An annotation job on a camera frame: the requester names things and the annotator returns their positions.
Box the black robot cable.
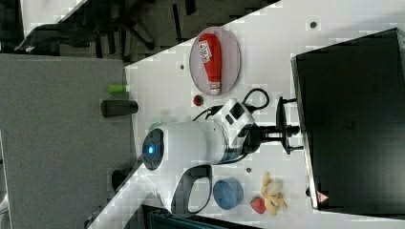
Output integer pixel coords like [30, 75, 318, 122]
[191, 88, 271, 122]

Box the red strawberry toy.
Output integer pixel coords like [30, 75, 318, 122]
[250, 196, 266, 214]

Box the black cylinder post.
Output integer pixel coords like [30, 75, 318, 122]
[100, 100, 139, 117]

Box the red ketchup bottle toy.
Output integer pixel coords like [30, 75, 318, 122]
[198, 33, 222, 95]

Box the small red tomato toy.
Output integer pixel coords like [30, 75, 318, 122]
[193, 94, 203, 106]

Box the green colander bowl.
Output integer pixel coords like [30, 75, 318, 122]
[149, 122, 165, 132]

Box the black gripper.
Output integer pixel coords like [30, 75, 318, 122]
[242, 123, 300, 156]

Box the grey round plate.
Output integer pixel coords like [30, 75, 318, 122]
[189, 27, 241, 96]

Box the black oven door handle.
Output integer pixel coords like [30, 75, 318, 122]
[276, 96, 304, 155]

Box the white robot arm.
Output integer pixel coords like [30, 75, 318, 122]
[88, 120, 300, 229]

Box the blue cup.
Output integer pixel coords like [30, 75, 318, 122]
[213, 177, 244, 210]

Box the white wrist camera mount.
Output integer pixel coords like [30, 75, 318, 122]
[213, 98, 254, 149]

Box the yellow plush toy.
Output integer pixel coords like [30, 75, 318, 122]
[261, 172, 288, 216]

